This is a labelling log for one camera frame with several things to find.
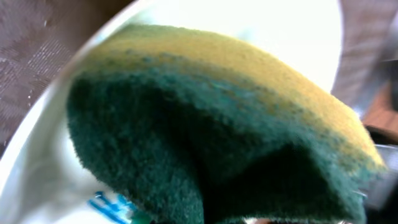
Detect green yellow sponge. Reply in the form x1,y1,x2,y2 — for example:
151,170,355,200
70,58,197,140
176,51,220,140
67,24,385,223

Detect white plate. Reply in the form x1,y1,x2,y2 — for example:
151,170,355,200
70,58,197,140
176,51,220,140
1,0,343,223

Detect dark brown serving tray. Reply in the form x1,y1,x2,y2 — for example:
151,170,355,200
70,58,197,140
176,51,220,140
1,0,130,152

